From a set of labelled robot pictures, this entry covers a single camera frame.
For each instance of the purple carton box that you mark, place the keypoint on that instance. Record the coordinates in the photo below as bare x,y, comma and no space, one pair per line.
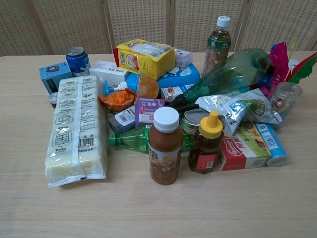
148,111

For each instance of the small white milk bottle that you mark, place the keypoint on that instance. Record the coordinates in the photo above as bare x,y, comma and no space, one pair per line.
171,93

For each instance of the glass jar with metal lid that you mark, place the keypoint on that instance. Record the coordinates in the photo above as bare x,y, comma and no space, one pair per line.
190,121

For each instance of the clear fruit jelly cup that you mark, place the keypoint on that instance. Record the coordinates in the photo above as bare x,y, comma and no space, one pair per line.
148,86

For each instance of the small green soda bottle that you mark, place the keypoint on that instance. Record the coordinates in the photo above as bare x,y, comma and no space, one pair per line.
131,140

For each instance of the brown drink bottle white cap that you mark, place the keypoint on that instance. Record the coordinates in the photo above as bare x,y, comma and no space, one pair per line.
165,153

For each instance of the dark grey box with barcode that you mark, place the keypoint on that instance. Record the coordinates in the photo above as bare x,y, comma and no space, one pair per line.
122,120

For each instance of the orange snack bag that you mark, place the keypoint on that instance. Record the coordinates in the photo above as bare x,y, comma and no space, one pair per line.
119,99

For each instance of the blue wet wipes pack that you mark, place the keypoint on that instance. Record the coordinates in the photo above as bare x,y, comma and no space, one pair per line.
180,75

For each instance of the honey bottle yellow cap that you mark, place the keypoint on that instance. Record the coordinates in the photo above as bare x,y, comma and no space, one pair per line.
206,148

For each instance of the yellow snack bag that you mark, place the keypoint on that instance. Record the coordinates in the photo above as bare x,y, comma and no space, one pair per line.
148,63

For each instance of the small white purple box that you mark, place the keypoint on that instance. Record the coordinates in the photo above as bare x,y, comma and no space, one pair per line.
182,58

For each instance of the white box with barcode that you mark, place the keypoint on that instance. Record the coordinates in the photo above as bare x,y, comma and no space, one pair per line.
105,70

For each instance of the silver white snack bag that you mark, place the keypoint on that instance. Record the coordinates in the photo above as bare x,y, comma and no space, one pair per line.
235,109

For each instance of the long white sponge pack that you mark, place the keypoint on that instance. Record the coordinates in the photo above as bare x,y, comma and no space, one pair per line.
74,129

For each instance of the red and green carton box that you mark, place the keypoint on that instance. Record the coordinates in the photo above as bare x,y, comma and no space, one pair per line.
244,151

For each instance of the green tea bottle white cap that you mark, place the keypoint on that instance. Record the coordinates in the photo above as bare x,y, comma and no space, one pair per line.
218,47

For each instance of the wicker folding screen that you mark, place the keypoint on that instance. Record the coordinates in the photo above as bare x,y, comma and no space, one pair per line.
148,22

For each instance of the blue soda can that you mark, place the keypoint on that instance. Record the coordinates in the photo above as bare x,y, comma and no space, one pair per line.
78,63

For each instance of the dark bottle with blue cap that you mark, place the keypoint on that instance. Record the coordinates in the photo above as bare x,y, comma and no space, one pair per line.
267,79

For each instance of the blue box with speaker print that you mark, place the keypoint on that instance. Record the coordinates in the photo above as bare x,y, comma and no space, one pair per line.
50,74

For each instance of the light blue tube can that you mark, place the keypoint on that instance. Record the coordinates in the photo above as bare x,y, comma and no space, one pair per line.
275,146

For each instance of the clear empty glass jar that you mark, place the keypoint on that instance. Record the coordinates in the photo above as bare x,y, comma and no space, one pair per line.
286,99

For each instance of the colourful feather shuttlecock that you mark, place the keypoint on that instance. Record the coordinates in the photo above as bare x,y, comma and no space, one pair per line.
280,62

